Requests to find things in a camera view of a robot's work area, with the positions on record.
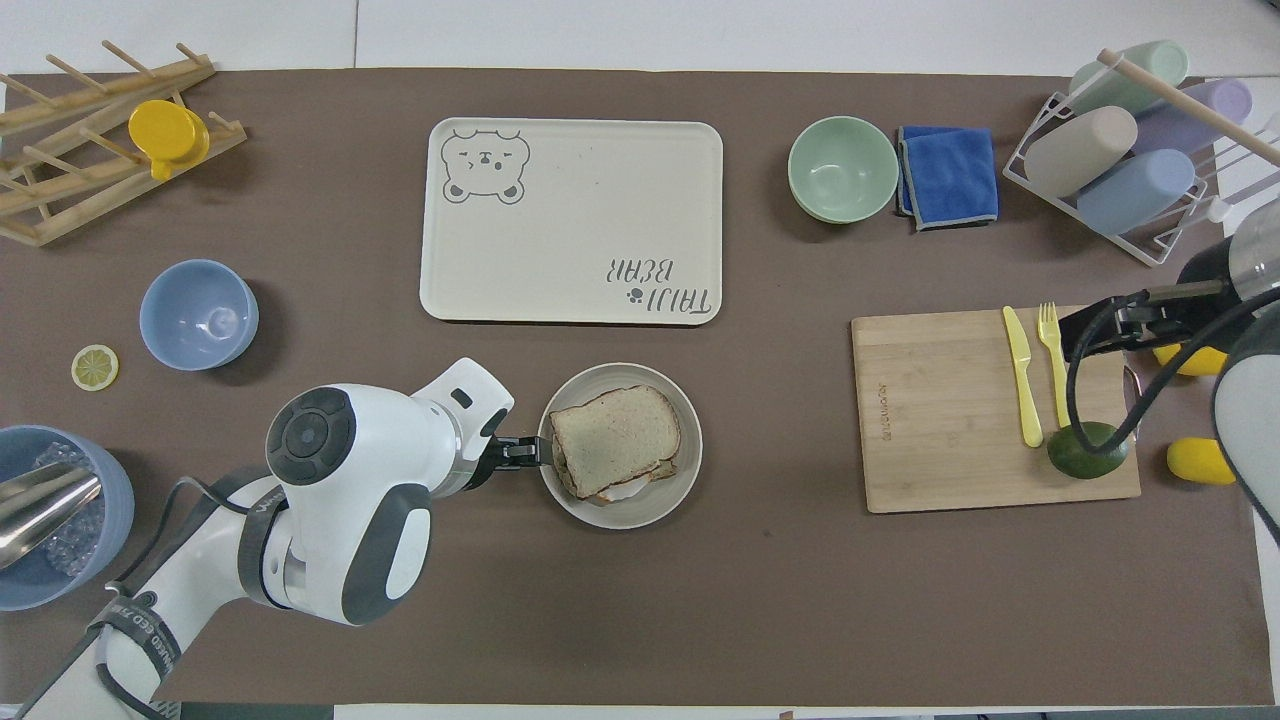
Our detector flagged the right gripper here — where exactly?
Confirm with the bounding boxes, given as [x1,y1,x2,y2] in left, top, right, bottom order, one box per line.
[1165,237,1247,348]

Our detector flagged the metal scoop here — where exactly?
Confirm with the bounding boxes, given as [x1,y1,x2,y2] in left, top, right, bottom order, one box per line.
[0,462,104,572]

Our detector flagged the green cup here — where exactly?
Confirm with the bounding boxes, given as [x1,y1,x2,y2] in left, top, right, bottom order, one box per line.
[1067,40,1191,117]

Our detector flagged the yellow plastic fork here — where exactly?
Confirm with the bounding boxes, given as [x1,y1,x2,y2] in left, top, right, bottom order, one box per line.
[1036,301,1072,430]

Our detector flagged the green avocado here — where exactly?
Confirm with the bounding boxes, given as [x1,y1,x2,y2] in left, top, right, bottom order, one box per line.
[1046,421,1132,481]

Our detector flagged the wooden dish rack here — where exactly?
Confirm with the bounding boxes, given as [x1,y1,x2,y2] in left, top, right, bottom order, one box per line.
[0,40,249,249]

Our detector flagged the clear ice cubes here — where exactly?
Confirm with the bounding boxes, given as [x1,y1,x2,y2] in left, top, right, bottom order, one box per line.
[30,443,109,579]

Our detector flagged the light blue cup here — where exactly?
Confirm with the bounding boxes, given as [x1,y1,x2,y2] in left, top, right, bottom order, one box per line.
[1075,149,1197,237]

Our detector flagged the lemon slice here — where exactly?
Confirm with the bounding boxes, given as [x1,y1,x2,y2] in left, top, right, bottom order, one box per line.
[70,344,120,393]

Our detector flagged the green bowl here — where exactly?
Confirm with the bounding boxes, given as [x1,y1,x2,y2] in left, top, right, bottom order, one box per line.
[787,116,901,225]

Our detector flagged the yellow plastic knife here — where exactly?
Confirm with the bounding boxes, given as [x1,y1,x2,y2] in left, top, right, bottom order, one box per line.
[1002,306,1045,449]

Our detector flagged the cream tray with bear print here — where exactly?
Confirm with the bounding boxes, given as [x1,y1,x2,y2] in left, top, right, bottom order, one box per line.
[419,117,725,326]

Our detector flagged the small blue bowl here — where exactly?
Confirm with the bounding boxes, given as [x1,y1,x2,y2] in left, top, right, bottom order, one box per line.
[139,259,260,373]

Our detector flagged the grey round plate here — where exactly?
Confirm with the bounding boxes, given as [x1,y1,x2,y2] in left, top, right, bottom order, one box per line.
[538,362,704,531]

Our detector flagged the large blue bowl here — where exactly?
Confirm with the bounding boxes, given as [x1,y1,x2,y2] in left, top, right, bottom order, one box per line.
[0,425,136,613]

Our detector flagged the purple cup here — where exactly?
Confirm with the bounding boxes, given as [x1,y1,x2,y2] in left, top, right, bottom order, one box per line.
[1130,78,1255,157]

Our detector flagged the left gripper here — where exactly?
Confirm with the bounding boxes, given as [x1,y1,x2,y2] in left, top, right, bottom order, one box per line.
[463,407,524,493]

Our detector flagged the blue folded cloth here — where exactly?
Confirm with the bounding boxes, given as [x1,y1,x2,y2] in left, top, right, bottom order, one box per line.
[894,125,1001,233]

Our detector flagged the beige cup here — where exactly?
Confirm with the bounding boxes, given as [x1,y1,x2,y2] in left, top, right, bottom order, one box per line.
[1023,105,1140,200]

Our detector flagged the sandwich bottom with filling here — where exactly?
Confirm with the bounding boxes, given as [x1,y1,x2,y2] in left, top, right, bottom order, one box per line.
[553,440,683,508]

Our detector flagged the wooden cutting board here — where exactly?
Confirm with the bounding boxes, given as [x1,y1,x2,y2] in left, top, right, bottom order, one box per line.
[850,305,1143,516]

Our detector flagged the yellow cup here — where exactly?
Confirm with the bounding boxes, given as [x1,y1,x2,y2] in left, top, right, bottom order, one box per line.
[127,98,212,182]

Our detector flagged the wooden stick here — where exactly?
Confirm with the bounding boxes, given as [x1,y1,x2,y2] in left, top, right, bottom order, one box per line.
[1096,48,1280,168]

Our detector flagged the white wire cup rack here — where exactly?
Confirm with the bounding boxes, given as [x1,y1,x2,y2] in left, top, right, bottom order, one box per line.
[1002,75,1280,268]

